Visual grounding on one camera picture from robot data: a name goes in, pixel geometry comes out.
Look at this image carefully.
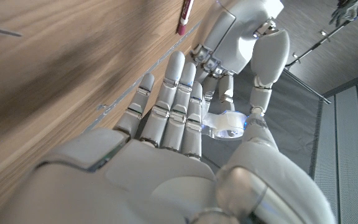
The black wall rail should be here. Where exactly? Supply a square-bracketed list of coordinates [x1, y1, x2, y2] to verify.
[286, 4, 358, 68]

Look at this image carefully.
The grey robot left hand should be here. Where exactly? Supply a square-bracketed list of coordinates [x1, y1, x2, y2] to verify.
[191, 0, 291, 116]

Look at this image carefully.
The white marker red cap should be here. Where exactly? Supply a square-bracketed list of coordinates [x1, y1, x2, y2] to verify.
[176, 0, 195, 36]

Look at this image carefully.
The black backdrop pole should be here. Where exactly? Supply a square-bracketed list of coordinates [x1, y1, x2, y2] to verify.
[283, 67, 332, 104]

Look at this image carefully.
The clear tape roll green dispenser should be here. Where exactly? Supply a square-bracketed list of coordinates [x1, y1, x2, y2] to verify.
[201, 110, 249, 141]

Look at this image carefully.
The black curtain backdrop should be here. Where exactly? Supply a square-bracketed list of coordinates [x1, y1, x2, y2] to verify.
[197, 65, 323, 184]

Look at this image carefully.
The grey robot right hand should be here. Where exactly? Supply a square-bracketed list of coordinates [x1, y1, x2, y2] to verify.
[0, 50, 337, 224]

